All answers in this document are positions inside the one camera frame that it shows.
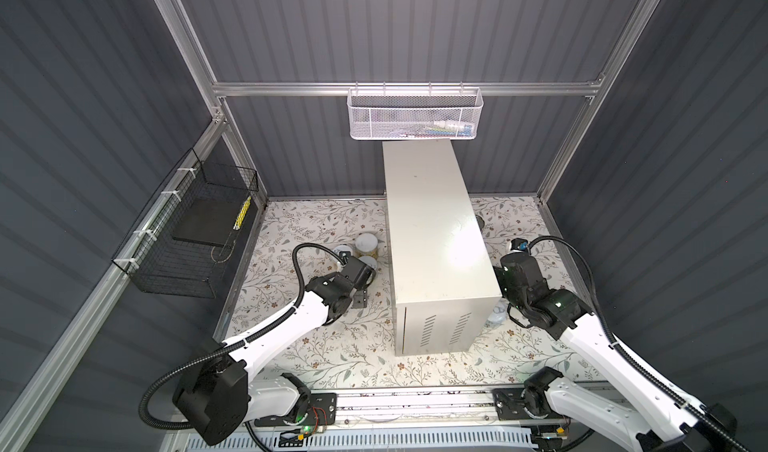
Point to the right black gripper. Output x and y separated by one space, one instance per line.
497 272

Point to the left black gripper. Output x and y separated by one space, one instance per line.
361 299

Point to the teal label can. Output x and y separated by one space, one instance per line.
499 315

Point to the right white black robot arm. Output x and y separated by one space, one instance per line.
659 415

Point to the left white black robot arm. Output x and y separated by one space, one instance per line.
242 358

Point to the white metal cabinet counter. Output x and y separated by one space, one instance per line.
443 283

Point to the yellow green label can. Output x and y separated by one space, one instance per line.
370 262

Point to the yellow label can back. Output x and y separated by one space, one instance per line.
367 244

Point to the yellow label can left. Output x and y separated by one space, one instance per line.
343 250

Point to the floral table mat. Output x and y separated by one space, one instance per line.
358 351

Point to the black pad in basket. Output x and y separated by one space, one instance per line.
207 222

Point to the small bottle in basket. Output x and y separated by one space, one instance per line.
457 128

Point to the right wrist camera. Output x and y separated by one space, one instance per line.
519 245

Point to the aluminium mounting rail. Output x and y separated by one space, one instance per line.
408 407

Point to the white wire mesh basket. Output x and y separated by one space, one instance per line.
408 114

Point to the black wire basket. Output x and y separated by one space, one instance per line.
157 264

